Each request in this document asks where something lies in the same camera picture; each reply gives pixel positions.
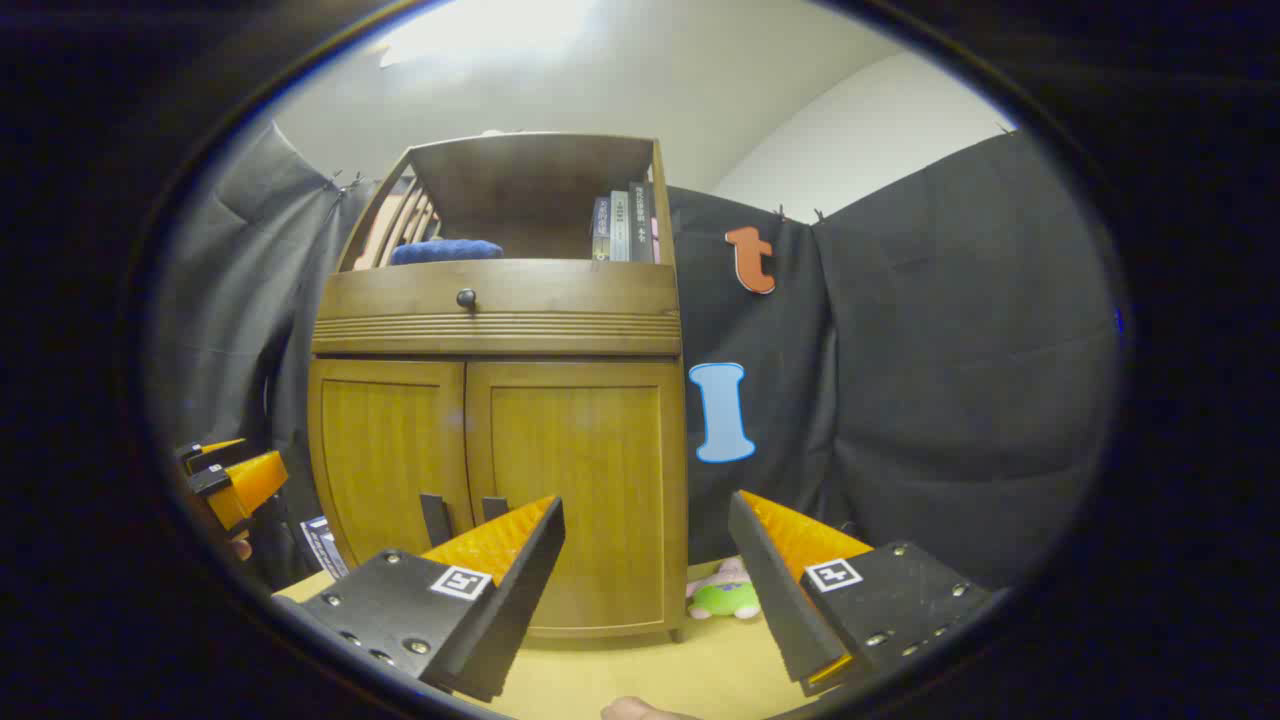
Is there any pale blue spine book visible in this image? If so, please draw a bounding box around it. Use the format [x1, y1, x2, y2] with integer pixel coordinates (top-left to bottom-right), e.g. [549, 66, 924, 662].
[299, 515, 352, 582]

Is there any green and pink plush toy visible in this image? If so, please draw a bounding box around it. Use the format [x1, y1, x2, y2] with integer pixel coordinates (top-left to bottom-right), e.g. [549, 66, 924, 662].
[686, 558, 764, 622]

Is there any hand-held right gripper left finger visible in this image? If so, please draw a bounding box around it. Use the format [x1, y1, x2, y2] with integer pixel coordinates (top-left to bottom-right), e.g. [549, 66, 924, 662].
[300, 495, 567, 703]

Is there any black spine book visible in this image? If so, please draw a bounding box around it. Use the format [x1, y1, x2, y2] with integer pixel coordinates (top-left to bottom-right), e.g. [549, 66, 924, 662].
[628, 181, 654, 264]

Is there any black backdrop cloth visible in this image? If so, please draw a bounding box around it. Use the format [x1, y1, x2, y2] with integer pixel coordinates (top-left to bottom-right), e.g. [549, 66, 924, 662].
[150, 120, 1123, 593]

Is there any wooden double-door shoe cabinet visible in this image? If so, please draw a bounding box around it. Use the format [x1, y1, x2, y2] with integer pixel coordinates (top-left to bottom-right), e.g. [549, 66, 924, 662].
[308, 132, 691, 643]

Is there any folded blue cloth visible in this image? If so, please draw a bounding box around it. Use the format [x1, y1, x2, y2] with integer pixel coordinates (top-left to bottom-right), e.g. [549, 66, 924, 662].
[389, 238, 505, 267]

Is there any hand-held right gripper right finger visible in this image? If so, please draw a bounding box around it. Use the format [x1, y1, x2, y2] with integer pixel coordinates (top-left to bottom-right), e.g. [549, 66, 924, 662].
[728, 490, 993, 698]

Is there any wooden cabinet drawer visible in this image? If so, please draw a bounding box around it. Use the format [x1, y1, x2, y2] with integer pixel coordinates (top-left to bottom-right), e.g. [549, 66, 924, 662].
[316, 260, 682, 321]

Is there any wooden shoe cabinet door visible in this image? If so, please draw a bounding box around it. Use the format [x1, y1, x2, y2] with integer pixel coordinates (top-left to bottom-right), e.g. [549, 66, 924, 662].
[308, 357, 473, 569]
[464, 359, 689, 637]

